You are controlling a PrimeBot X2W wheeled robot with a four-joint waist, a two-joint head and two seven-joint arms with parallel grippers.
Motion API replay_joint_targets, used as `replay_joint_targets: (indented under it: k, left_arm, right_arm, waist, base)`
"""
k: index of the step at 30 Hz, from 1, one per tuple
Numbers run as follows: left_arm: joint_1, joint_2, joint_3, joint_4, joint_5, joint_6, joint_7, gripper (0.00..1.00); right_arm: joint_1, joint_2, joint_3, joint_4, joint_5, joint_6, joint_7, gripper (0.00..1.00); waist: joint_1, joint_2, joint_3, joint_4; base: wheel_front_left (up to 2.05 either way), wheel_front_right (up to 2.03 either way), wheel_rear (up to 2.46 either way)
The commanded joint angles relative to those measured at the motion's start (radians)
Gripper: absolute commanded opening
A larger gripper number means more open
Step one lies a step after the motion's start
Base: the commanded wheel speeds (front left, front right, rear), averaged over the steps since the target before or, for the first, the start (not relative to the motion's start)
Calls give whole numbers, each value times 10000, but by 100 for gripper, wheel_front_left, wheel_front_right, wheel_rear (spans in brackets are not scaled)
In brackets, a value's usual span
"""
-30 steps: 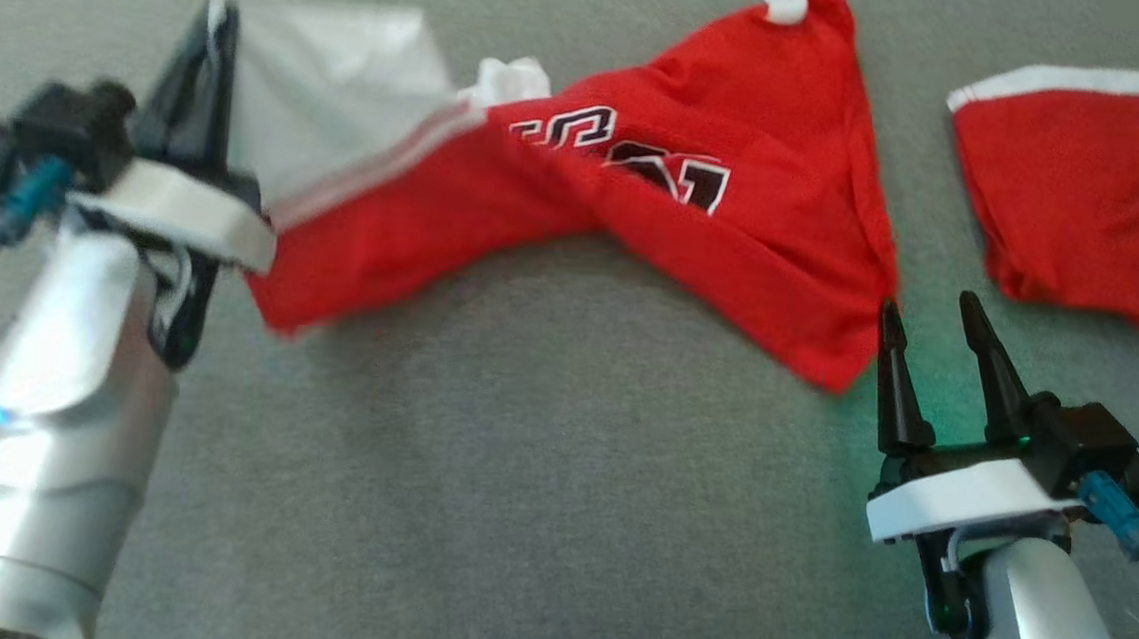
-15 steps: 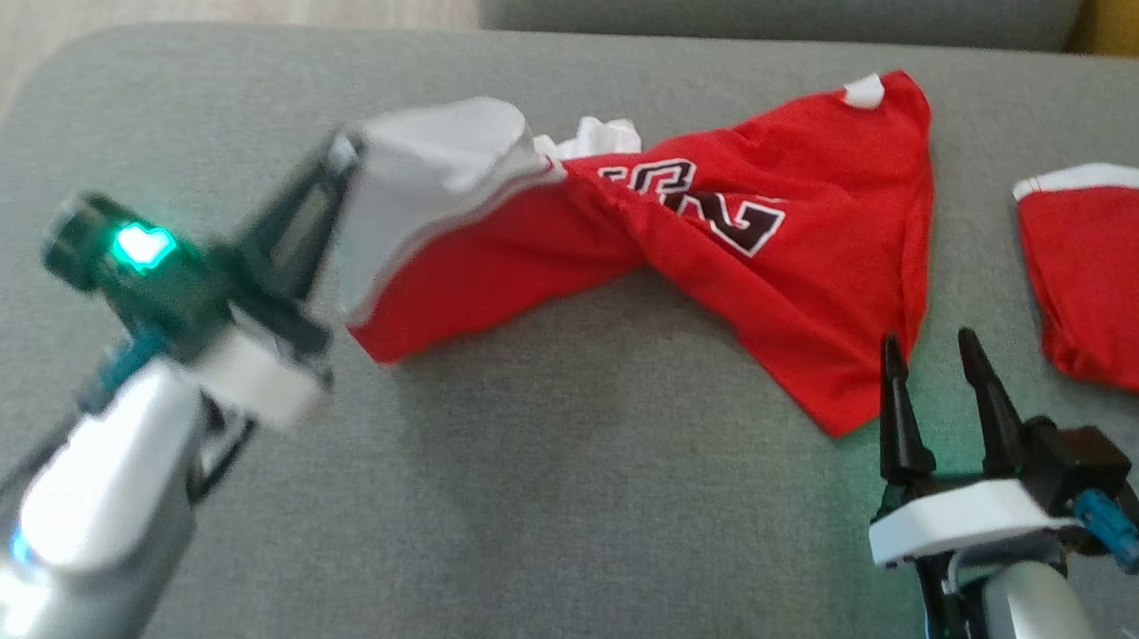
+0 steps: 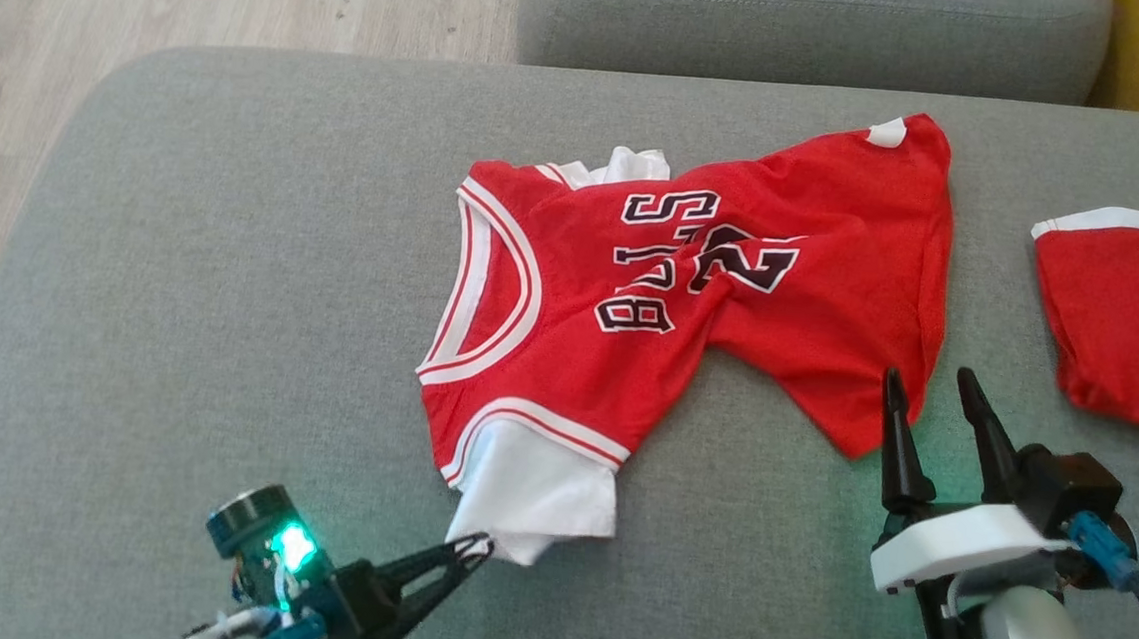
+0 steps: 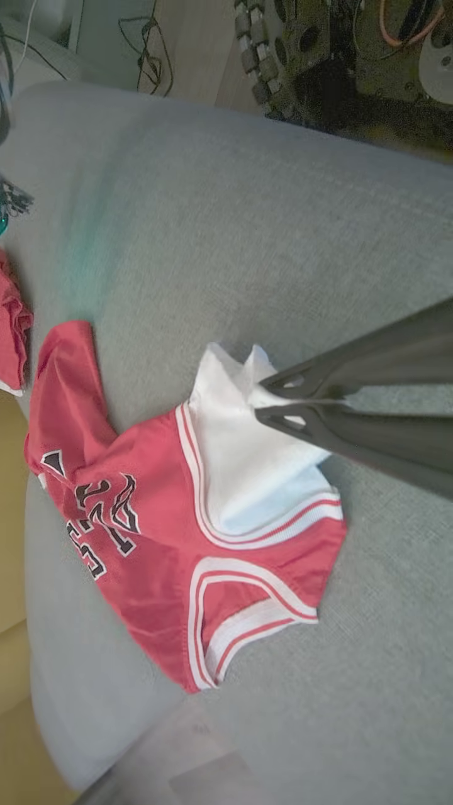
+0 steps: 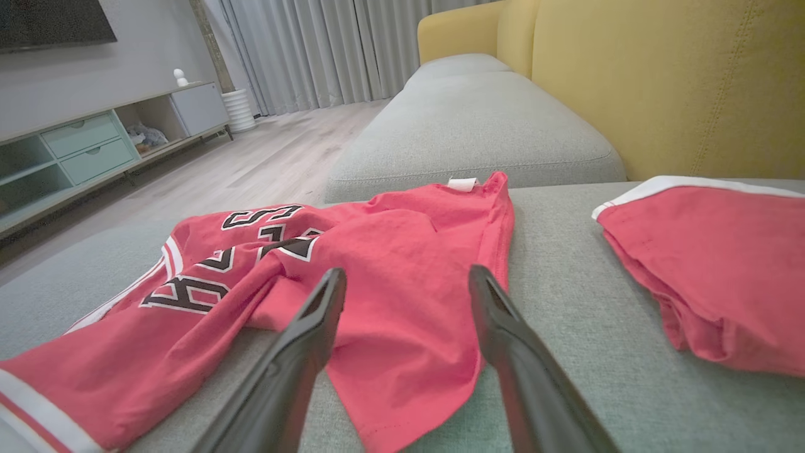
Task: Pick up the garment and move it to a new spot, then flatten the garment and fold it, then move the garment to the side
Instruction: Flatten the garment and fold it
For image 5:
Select black television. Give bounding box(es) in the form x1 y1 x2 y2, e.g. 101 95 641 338
0 0 118 54

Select toys in cabinet shelf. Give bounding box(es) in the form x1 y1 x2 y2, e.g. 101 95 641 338
126 121 169 152

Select mint green cabinet drawer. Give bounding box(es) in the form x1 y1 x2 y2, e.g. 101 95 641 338
60 138 136 186
41 113 121 159

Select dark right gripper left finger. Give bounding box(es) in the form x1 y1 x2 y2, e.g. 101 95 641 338
192 267 348 453

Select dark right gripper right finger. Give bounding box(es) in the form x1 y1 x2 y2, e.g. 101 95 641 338
469 264 620 453

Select narrow yellow sofa back cushion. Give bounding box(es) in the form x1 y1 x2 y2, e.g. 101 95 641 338
497 0 541 79

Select white ribbed bin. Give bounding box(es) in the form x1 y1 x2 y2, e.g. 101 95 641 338
221 88 257 134

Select red Bulls basketball shorts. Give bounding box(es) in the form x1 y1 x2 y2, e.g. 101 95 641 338
591 176 805 378

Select small grey sofa seat cushion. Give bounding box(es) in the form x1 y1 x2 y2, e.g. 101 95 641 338
402 53 511 89

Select grey pleated curtains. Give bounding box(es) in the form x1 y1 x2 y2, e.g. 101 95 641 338
201 0 497 117

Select red basketball jersey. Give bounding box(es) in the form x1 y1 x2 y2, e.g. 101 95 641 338
0 171 515 453

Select long low TV cabinet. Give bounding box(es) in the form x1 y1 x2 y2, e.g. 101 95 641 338
0 81 230 240

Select wide yellow sofa back cushion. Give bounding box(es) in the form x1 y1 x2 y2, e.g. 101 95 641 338
531 0 805 183

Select yellow sofa end cushion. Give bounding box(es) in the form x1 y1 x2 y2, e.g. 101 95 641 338
417 1 505 65

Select grey cabinet door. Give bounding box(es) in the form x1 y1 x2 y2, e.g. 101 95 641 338
170 82 230 136

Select large grey sofa seat cushion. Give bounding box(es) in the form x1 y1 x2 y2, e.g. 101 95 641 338
0 179 805 453

